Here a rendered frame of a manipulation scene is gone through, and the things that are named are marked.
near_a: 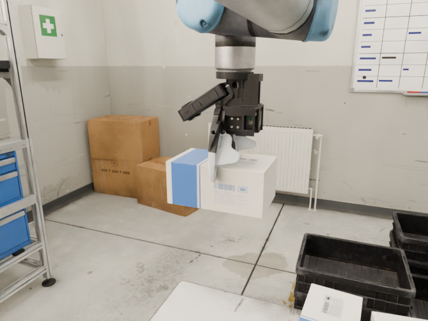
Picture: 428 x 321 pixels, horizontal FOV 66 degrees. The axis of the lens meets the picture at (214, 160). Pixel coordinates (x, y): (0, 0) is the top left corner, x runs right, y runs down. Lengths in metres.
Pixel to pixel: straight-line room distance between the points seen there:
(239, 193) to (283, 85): 2.59
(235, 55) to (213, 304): 0.66
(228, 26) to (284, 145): 2.64
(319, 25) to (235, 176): 0.29
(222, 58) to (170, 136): 3.05
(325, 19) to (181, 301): 0.78
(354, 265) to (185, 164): 1.13
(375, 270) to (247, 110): 1.16
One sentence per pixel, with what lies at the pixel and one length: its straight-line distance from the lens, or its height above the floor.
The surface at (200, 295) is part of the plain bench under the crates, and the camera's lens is 1.01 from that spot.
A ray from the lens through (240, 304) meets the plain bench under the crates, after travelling 0.98.
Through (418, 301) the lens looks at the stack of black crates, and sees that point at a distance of 1.72.
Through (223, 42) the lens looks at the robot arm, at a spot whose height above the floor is 1.36.
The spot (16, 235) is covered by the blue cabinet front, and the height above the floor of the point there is 0.41.
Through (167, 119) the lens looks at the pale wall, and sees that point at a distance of 3.62.
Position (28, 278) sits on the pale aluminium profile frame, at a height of 0.13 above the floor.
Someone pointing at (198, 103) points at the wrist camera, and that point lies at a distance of 0.65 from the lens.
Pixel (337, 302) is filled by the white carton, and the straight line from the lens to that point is 0.89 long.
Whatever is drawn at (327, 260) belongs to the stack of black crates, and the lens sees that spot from 1.62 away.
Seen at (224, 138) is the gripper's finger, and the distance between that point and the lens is 0.62.
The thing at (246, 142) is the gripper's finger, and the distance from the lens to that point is 0.71.
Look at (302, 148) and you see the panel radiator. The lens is 3.10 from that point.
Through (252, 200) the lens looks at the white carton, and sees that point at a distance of 0.62.
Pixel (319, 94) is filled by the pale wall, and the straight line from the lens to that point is 3.14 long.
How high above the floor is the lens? 1.32
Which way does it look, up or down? 16 degrees down
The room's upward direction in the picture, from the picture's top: straight up
